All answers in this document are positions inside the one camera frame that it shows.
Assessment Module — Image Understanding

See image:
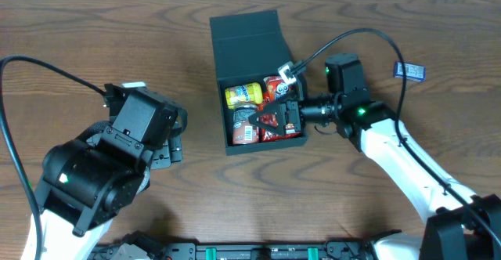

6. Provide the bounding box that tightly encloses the yellow Mentos bottle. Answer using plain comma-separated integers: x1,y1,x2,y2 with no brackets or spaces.
225,82,263,109

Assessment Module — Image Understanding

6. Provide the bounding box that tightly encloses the red Hello Panda box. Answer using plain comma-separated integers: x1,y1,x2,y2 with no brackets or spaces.
260,76,301,143

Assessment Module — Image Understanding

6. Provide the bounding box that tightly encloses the orange Hacks candy bag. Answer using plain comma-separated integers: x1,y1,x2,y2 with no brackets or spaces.
258,92,272,112

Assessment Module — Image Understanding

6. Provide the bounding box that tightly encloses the black gift box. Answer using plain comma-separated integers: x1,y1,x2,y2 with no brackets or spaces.
210,10,308,156

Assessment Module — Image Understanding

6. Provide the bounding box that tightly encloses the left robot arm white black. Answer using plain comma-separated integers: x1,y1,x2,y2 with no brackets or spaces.
22,82,187,259

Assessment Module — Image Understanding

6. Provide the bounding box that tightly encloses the red Pringles can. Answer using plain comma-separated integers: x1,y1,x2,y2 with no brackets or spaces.
232,104,259,145

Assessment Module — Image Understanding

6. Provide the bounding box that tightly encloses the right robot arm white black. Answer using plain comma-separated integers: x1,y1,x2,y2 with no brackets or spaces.
249,53,500,259

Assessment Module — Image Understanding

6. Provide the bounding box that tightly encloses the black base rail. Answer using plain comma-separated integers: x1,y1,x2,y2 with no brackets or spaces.
88,232,377,260

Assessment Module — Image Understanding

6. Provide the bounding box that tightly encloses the small blue barcode box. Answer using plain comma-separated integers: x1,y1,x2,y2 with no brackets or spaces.
393,62,426,82

